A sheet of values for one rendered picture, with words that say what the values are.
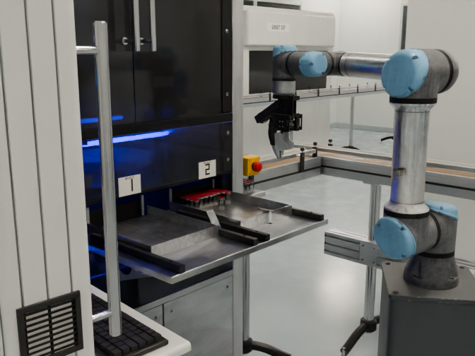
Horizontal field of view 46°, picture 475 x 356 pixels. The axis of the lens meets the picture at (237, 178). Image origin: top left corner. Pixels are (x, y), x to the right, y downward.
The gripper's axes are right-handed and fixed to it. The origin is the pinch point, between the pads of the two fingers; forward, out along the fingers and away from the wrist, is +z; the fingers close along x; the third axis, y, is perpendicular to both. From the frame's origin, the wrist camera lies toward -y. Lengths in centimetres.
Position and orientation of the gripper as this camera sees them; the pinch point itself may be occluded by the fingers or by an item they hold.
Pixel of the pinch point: (277, 155)
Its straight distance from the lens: 188.0
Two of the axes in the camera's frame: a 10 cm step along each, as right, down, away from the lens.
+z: 0.0, 9.8, 2.2
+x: 6.8, -1.6, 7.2
